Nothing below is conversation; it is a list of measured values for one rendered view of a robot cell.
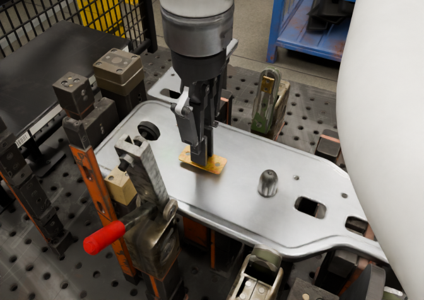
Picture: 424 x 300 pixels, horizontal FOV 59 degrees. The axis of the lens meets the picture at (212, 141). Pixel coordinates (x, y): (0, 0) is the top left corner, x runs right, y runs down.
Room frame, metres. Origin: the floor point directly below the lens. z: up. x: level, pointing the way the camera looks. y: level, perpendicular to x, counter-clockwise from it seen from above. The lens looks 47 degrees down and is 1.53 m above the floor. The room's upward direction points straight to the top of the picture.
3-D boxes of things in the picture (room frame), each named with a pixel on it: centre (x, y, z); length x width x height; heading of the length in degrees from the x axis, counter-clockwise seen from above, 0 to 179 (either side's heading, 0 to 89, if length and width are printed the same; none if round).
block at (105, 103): (0.56, 0.25, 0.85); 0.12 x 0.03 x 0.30; 153
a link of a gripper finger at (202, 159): (0.42, 0.02, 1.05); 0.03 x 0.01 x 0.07; 63
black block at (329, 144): (0.49, -0.23, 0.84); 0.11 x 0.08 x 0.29; 153
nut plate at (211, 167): (0.43, 0.02, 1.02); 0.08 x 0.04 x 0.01; 63
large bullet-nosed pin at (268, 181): (0.37, -0.09, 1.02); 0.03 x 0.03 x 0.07
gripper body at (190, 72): (0.43, 0.02, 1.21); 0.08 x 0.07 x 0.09; 153
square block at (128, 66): (0.67, 0.20, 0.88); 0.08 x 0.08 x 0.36; 63
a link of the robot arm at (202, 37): (0.43, 0.02, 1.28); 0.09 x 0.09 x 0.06
